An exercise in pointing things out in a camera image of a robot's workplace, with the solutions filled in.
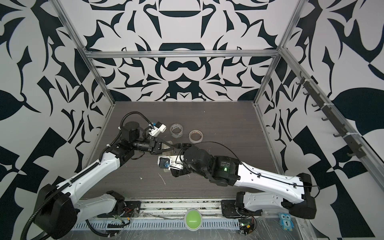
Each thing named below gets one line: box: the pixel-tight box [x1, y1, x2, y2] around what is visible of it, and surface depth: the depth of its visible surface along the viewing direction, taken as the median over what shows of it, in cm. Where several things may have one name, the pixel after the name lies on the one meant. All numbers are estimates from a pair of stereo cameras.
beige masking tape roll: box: [188, 129, 204, 144], surface depth 101 cm
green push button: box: [184, 208, 203, 232], surface depth 71 cm
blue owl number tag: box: [278, 212, 294, 231], surface depth 71 cm
